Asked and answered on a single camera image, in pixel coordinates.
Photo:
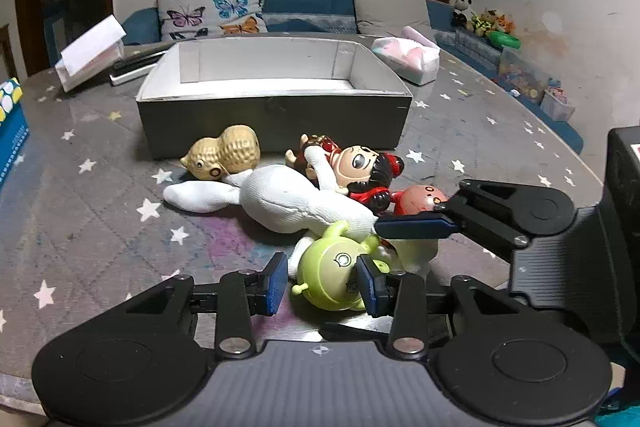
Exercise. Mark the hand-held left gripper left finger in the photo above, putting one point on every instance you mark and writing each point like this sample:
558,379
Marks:
276,283

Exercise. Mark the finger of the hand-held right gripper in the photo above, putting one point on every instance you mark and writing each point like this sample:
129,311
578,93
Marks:
415,227

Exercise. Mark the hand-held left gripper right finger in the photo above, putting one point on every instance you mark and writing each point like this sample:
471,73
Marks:
366,284

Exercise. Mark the red round toy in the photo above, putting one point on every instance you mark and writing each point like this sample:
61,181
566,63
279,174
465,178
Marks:
420,199

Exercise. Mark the green round toy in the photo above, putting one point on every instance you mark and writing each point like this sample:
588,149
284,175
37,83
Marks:
330,267

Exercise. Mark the white plush rabbit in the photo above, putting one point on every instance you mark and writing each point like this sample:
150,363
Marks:
280,202

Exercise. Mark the black-haired doll figure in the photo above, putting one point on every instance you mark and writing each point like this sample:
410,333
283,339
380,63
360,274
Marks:
355,167

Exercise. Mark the tan peanut toy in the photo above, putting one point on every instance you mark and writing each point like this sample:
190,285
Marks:
235,152

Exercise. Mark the grey cardboard box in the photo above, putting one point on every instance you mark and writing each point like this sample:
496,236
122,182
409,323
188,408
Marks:
250,117

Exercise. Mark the clear plastic box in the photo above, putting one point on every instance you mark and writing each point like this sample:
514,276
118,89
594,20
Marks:
557,104

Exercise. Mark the pink and white tissue pack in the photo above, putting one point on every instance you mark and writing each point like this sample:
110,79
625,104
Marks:
410,62

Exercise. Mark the pink folded cloth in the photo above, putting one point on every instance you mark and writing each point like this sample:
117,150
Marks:
419,36

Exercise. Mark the grey star tablecloth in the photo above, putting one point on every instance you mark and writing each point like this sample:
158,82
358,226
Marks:
100,207

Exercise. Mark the yellow and black plush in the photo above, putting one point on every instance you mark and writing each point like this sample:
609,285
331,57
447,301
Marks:
481,26

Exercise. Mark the grey pillow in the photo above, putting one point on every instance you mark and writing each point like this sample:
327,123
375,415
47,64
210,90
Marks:
390,14

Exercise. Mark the orange fox plush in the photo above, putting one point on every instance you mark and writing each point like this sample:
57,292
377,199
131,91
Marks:
506,24

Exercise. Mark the tan plush toy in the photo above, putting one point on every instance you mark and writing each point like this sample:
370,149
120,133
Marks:
492,14

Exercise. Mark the panda plush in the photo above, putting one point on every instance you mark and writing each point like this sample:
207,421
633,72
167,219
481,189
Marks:
462,4

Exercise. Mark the black and white flat device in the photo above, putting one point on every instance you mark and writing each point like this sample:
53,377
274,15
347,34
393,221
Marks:
135,66

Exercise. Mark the butterfly print pillow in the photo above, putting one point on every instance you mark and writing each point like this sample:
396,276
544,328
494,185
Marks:
210,2

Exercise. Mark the blue patterned box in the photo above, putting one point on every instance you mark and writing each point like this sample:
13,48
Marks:
12,142

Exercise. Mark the white paper box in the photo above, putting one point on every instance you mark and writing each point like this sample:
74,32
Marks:
90,47

